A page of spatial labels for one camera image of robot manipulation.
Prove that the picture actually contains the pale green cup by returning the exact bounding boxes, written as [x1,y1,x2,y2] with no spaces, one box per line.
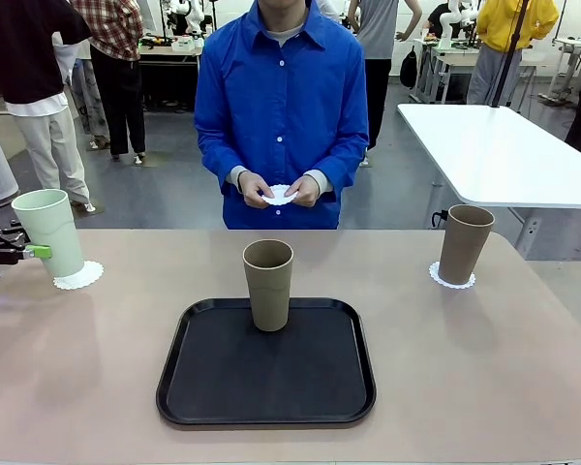
[11,188,85,278]

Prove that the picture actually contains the white lace coaster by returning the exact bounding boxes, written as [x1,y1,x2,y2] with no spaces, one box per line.
[52,260,106,292]
[428,261,477,292]
[260,183,300,207]

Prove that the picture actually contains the brown cup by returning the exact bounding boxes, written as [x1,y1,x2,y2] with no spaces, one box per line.
[437,203,496,286]
[242,238,294,333]

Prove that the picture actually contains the person's left forearm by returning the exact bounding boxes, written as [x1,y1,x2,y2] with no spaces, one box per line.
[302,139,369,195]

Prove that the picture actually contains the person's right forearm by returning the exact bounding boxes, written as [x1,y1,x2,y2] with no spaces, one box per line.
[200,139,252,198]

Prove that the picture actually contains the person's right hand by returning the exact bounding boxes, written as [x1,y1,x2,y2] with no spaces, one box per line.
[236,170,276,210]

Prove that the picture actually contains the person's left hand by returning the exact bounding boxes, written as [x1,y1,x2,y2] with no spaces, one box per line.
[287,173,323,208]

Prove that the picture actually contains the bystander black top white trousers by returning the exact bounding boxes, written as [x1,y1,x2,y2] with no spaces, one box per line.
[0,0,94,213]

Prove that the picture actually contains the bystander in plaid shirt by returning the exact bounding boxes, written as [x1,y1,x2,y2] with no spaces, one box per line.
[70,0,147,164]

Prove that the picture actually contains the cluttered lab desk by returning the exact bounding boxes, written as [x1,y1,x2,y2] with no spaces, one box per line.
[138,33,205,112]

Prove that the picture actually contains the black plastic tray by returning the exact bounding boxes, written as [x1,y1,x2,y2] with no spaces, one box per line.
[155,296,378,430]

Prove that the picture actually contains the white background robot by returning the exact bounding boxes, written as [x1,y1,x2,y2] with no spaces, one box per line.
[167,0,214,35]

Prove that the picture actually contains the person in blue shirt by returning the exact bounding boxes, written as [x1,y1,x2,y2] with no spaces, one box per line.
[193,0,370,232]

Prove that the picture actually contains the bystander in grey shirt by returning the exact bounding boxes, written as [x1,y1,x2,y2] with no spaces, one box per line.
[346,0,423,169]

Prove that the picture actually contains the black bag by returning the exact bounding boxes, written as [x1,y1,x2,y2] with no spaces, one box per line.
[399,46,418,89]

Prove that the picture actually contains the white lab desk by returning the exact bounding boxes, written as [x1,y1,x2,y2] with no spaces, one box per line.
[413,37,538,106]

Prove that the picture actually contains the white table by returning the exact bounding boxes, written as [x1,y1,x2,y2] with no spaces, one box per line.
[396,103,581,259]

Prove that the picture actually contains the black tripod pole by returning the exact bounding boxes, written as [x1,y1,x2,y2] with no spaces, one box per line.
[487,0,534,109]

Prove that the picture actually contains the bystander in yellow hoodie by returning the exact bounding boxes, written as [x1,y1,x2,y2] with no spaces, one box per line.
[466,0,561,107]

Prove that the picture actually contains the small white desk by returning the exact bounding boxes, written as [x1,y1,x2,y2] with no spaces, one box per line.
[551,36,581,101]

